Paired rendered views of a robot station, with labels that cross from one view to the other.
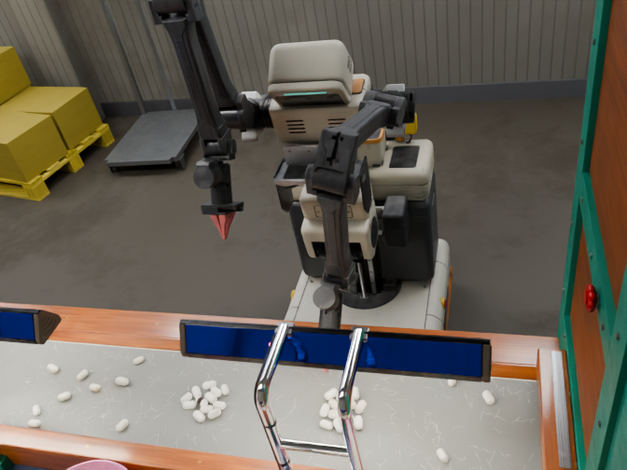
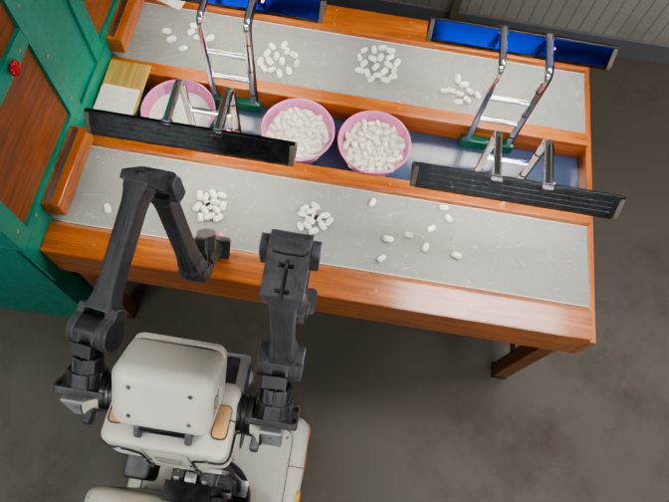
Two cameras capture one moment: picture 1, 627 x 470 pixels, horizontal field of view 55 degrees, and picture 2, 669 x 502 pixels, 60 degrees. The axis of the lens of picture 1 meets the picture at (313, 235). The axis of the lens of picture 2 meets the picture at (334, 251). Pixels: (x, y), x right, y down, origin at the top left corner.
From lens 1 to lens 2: 1.93 m
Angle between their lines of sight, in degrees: 74
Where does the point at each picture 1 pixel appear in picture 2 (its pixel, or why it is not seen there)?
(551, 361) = (53, 193)
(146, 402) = (361, 222)
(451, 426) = not seen: hidden behind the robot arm
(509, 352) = (80, 238)
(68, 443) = (405, 186)
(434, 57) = not seen: outside the picture
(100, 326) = (431, 292)
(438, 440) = not seen: hidden behind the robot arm
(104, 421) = (389, 208)
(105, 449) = (374, 181)
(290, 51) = (183, 369)
